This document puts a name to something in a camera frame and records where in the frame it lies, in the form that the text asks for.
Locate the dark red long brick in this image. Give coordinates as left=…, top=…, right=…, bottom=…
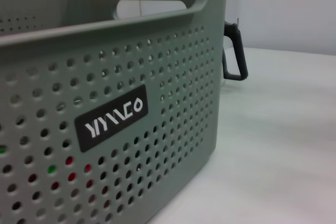
left=27, top=155, right=110, bottom=209

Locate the grey perforated storage basket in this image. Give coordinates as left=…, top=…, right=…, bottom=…
left=0, top=0, right=228, bottom=224

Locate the glass teapot black handle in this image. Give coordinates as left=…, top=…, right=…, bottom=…
left=222, top=20, right=249, bottom=82

